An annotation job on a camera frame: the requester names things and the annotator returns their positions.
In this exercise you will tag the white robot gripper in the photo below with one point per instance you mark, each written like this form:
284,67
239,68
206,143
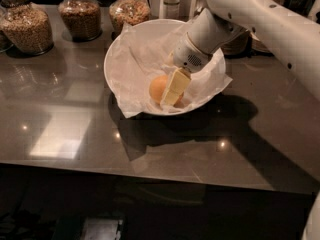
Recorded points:
189,55

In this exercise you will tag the orange fruit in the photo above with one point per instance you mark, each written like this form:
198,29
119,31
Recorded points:
156,88

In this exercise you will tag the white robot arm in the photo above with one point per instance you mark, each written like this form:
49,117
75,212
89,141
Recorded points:
292,38

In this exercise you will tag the large white bowl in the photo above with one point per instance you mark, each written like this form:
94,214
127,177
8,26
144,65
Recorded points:
146,30

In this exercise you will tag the tall stack of paper bowls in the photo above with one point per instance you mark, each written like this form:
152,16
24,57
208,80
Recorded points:
237,45

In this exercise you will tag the small clear glass bottle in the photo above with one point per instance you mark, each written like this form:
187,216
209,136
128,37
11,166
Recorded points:
171,9

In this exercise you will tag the glass jar of mixed cereal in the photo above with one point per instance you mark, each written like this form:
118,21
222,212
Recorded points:
130,12

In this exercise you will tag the short stack of paper bowls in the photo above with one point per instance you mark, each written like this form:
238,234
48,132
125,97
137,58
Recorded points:
257,45

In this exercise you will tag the glass jar of brown cereal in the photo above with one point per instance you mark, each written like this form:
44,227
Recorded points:
82,18

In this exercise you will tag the glass jar of grains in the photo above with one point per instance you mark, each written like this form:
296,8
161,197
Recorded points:
26,26

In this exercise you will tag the glass jar at left edge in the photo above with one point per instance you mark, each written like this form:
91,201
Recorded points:
5,43

